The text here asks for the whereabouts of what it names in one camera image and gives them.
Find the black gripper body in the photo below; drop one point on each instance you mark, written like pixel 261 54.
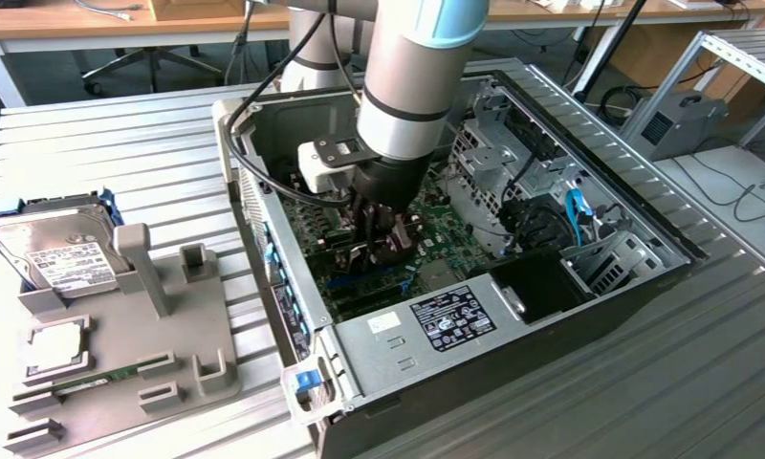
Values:
pixel 392 184

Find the black graphics card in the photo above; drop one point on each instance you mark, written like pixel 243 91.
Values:
pixel 344 260

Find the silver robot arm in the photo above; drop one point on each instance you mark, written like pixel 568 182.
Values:
pixel 415 72

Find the green motherboard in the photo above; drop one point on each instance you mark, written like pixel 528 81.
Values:
pixel 449 225

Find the silver chipset heatsink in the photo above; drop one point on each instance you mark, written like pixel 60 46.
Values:
pixel 440 276

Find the black expansion slot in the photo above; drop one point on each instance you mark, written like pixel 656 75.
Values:
pixel 375 306
pixel 364 294

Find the silver drive cage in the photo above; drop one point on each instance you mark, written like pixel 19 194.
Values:
pixel 491 162

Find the silver power supply unit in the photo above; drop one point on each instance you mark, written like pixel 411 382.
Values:
pixel 383 354

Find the blue case latch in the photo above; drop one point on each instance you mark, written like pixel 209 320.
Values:
pixel 305 381

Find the silver disk bay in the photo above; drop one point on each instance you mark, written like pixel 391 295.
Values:
pixel 612 268

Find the black open PC case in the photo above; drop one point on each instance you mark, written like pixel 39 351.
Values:
pixel 548 382

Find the long wooden desk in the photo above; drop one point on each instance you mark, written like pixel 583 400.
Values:
pixel 548 14

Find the grey parts rack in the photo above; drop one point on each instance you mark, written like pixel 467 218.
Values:
pixel 121 334

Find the office chair base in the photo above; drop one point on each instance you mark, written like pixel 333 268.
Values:
pixel 156 57

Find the black tripod pole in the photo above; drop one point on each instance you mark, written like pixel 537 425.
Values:
pixel 616 40

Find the grey control box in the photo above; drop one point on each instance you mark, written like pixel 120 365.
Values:
pixel 683 124

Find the silver hard disk drive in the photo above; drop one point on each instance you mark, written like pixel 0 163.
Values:
pixel 57 248

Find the cardboard box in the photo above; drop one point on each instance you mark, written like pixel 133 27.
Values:
pixel 185 9

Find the green loose RAM stick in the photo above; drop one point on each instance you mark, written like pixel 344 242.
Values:
pixel 89 382

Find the silver CPU chip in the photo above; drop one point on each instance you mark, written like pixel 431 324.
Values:
pixel 53 351

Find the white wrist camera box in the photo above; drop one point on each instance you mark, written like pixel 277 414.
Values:
pixel 319 169

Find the aluminium frame table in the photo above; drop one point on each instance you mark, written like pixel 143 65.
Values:
pixel 746 52

